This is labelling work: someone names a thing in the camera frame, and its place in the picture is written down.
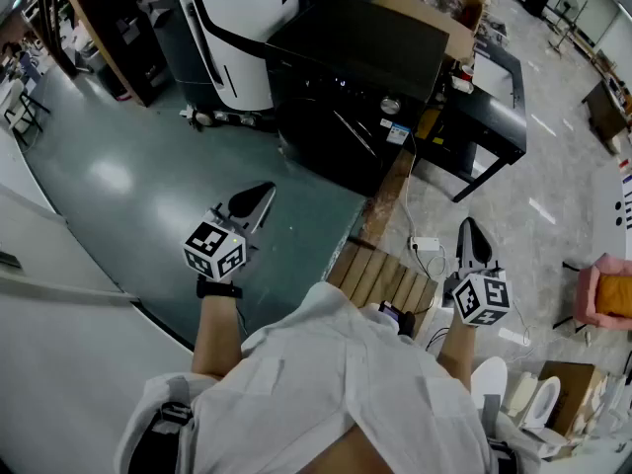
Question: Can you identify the grey harness strap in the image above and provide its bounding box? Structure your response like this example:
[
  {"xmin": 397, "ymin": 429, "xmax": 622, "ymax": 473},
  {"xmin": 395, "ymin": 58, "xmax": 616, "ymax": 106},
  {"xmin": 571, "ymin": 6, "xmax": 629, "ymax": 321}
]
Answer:
[
  {"xmin": 146, "ymin": 376, "xmax": 195, "ymax": 466},
  {"xmin": 479, "ymin": 393, "xmax": 520, "ymax": 474}
]

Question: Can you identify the standing fan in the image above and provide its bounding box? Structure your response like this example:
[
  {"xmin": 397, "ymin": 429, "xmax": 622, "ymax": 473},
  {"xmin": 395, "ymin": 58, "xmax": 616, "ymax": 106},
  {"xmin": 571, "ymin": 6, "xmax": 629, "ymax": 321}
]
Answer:
[{"xmin": 546, "ymin": 0, "xmax": 590, "ymax": 59}]

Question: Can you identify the white power cable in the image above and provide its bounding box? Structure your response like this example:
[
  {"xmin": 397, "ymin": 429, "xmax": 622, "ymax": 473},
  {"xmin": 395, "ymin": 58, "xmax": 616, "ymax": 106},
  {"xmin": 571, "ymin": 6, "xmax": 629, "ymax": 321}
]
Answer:
[{"xmin": 400, "ymin": 129, "xmax": 448, "ymax": 285}]

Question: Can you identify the pink chair with orange cushion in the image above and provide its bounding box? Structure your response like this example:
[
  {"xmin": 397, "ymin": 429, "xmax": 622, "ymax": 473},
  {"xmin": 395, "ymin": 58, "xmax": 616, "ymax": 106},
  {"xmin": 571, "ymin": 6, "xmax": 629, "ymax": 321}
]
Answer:
[{"xmin": 574, "ymin": 253, "xmax": 632, "ymax": 334}]

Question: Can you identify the person's white shirt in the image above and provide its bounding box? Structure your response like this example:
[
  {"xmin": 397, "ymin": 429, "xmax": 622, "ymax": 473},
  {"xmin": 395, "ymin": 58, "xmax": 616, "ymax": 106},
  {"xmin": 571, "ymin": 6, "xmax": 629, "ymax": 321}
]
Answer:
[{"xmin": 115, "ymin": 280, "xmax": 543, "ymax": 474}]

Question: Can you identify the white and black machine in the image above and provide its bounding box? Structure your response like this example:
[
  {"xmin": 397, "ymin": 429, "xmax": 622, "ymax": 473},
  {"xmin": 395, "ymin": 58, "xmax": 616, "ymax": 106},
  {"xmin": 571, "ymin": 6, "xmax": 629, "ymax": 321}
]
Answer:
[{"xmin": 139, "ymin": 0, "xmax": 303, "ymax": 114}]

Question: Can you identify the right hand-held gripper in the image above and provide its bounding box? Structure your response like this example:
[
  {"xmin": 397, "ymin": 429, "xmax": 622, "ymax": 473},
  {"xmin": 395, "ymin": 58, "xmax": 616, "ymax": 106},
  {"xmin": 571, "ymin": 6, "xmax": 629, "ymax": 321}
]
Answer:
[{"xmin": 445, "ymin": 215, "xmax": 513, "ymax": 328}]

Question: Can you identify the person's left forearm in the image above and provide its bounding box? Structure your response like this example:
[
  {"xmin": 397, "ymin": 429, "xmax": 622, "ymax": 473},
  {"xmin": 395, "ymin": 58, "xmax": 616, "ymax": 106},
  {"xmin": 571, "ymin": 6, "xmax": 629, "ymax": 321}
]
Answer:
[{"xmin": 190, "ymin": 283, "xmax": 246, "ymax": 380}]

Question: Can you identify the wooden slatted pallet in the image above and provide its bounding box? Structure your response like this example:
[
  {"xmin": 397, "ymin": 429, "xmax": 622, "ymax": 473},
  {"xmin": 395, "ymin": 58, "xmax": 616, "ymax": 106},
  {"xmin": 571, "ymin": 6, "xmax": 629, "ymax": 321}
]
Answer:
[{"xmin": 326, "ymin": 237, "xmax": 441, "ymax": 341}]

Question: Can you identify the white toilet seat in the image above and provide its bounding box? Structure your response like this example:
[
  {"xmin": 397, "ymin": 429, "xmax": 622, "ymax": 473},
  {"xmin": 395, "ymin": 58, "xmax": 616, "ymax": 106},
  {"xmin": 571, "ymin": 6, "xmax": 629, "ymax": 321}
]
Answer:
[{"xmin": 521, "ymin": 374, "xmax": 563, "ymax": 432}]

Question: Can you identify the blue and white label sticker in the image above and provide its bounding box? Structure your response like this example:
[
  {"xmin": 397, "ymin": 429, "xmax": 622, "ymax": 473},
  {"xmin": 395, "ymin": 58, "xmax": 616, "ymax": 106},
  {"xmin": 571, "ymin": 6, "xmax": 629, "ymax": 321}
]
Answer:
[{"xmin": 386, "ymin": 120, "xmax": 412, "ymax": 146}]

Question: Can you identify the large open cardboard box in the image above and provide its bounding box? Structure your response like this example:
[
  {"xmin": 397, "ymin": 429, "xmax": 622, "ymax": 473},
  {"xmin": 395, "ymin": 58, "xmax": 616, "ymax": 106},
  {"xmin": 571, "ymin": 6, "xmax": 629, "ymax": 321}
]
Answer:
[{"xmin": 368, "ymin": 0, "xmax": 496, "ymax": 62}]

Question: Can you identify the white flat box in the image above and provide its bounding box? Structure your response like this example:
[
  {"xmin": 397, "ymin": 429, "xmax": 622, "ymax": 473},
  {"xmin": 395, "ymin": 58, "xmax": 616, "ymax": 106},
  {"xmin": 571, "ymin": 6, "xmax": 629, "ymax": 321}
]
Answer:
[{"xmin": 472, "ymin": 51, "xmax": 518, "ymax": 97}]

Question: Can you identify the black wristband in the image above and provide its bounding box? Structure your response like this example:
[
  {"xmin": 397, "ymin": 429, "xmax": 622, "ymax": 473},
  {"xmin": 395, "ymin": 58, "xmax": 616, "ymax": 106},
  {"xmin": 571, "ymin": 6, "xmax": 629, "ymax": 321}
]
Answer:
[{"xmin": 196, "ymin": 276, "xmax": 245, "ymax": 301}]

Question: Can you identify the yellow cloth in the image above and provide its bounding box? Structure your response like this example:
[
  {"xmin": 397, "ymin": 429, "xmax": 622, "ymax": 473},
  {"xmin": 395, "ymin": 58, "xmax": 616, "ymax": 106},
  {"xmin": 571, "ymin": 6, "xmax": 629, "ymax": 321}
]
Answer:
[{"xmin": 593, "ymin": 273, "xmax": 632, "ymax": 318}]

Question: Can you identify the black metal table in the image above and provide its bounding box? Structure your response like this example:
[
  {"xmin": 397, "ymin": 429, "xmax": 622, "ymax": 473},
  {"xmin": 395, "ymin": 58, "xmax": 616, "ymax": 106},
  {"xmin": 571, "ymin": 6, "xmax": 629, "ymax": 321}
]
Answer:
[{"xmin": 413, "ymin": 40, "xmax": 529, "ymax": 204}]

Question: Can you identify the white folding chair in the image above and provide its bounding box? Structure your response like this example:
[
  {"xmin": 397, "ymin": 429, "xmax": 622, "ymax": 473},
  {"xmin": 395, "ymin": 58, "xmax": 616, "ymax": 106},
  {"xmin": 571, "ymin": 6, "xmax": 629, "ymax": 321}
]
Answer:
[{"xmin": 1, "ymin": 78, "xmax": 51, "ymax": 138}]

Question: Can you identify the black washing machine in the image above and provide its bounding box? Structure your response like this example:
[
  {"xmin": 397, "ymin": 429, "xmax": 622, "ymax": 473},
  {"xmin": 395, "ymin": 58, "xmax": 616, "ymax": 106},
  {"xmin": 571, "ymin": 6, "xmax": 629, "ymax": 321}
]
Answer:
[{"xmin": 265, "ymin": 3, "xmax": 451, "ymax": 199}]

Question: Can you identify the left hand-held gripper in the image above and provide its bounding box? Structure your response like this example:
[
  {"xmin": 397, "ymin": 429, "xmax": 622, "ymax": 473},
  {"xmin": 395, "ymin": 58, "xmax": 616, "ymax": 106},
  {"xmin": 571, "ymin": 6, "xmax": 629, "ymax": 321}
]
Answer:
[{"xmin": 183, "ymin": 181, "xmax": 277, "ymax": 282}]

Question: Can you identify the brown wooden desk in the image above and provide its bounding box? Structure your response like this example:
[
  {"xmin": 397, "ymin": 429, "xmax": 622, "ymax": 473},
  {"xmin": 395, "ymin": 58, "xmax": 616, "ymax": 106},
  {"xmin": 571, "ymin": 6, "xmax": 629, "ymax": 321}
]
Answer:
[{"xmin": 581, "ymin": 78, "xmax": 632, "ymax": 156}]

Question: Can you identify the white round lid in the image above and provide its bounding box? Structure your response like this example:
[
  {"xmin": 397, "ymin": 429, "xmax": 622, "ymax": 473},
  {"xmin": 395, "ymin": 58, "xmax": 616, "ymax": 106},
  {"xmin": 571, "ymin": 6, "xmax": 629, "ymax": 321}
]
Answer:
[{"xmin": 470, "ymin": 355, "xmax": 510, "ymax": 414}]

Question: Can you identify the black chest-mounted device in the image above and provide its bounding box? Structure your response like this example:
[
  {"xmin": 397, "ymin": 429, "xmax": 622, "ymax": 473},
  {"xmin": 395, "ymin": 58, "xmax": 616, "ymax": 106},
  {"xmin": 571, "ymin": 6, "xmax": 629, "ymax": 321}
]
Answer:
[{"xmin": 376, "ymin": 300, "xmax": 417, "ymax": 339}]

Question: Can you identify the small brown cardboard box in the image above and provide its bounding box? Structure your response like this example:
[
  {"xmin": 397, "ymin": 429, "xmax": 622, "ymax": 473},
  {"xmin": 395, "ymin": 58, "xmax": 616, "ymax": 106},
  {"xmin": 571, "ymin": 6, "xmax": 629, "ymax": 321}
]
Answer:
[{"xmin": 536, "ymin": 359, "xmax": 609, "ymax": 439}]

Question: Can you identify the white power strip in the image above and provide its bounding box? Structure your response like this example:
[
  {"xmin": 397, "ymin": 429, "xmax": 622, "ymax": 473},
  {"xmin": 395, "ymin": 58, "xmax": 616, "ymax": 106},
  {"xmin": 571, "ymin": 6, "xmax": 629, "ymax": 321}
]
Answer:
[{"xmin": 408, "ymin": 235, "xmax": 442, "ymax": 254}]

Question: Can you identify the person's right forearm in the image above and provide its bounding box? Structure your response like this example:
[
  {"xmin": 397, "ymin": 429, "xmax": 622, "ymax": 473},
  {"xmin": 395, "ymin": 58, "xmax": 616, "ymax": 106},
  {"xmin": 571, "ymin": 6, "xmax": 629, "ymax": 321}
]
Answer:
[{"xmin": 435, "ymin": 313, "xmax": 479, "ymax": 392}]

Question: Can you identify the brown wooden shelf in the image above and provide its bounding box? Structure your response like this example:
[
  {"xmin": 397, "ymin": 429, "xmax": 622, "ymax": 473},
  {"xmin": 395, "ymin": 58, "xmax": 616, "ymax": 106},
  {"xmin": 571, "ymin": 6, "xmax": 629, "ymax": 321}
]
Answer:
[{"xmin": 50, "ymin": 0, "xmax": 165, "ymax": 109}]

